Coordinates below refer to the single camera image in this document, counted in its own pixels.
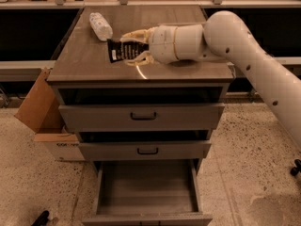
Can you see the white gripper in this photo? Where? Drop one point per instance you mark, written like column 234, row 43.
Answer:
column 162, row 43

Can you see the black rxbar chocolate bar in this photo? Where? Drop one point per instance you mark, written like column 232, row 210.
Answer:
column 127, row 50

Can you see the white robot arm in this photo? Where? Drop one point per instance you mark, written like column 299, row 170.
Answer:
column 225, row 36

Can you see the grey drawer cabinet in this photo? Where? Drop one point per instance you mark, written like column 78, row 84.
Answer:
column 84, row 75

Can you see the top grey drawer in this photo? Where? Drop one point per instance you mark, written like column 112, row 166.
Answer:
column 124, row 118

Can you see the grey drawer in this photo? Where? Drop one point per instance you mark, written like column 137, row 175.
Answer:
column 148, row 193
column 144, row 150
column 124, row 118

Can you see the middle grey drawer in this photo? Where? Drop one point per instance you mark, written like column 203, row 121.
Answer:
column 144, row 150

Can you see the bottom grey drawer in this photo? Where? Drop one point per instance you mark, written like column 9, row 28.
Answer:
column 148, row 193

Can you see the brown cardboard box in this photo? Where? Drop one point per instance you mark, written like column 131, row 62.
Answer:
column 39, row 112

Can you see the black chair caster wheel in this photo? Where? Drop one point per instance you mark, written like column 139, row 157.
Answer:
column 297, row 168

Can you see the black object on floor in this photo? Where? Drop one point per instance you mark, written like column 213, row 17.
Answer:
column 42, row 219

